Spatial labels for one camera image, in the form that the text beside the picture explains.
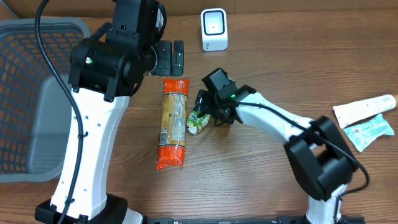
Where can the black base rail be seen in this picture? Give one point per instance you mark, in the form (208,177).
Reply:
(248,220)

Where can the dark grey plastic basket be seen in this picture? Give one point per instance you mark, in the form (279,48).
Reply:
(35,113)

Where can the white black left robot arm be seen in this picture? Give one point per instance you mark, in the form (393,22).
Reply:
(107,68)

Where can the white barcode scanner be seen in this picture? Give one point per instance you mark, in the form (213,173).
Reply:
(214,29)

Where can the white tube with gold cap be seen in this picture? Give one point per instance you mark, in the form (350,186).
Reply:
(351,113)

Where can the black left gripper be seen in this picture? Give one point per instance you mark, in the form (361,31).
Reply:
(166,58)

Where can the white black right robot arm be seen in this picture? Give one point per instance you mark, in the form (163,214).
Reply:
(322,162)

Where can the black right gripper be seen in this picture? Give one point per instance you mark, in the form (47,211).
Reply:
(202,103)

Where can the teal snack packet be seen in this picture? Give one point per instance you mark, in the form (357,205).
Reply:
(362,135)

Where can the green yellow snack packet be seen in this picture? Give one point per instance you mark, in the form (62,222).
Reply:
(195,124)

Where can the orange noodle packet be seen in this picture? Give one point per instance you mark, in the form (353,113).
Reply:
(173,123)

